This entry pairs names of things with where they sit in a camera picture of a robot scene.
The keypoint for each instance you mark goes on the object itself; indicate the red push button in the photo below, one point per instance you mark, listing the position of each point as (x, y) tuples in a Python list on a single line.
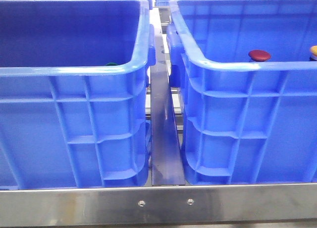
[(259, 55)]

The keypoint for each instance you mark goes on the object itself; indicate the yellow push button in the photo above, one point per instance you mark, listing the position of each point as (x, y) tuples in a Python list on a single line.
[(313, 51)]

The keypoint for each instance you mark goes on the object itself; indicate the steel divider bar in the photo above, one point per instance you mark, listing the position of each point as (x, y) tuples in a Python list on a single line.
[(167, 168)]

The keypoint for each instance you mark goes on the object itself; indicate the green push button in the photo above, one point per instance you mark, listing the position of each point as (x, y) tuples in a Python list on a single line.
[(111, 64)]

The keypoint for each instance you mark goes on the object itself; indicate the blue plastic bin left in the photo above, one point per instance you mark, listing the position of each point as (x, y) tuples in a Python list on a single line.
[(66, 119)]

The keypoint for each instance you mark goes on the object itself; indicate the blue plastic bin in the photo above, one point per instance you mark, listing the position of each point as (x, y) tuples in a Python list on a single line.
[(246, 122), (66, 119)]

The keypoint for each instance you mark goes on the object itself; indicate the blue plastic bin right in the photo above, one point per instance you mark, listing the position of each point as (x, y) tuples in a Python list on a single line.
[(246, 122)]

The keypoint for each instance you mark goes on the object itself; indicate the steel front rail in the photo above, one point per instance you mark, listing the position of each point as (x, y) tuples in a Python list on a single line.
[(159, 205)]

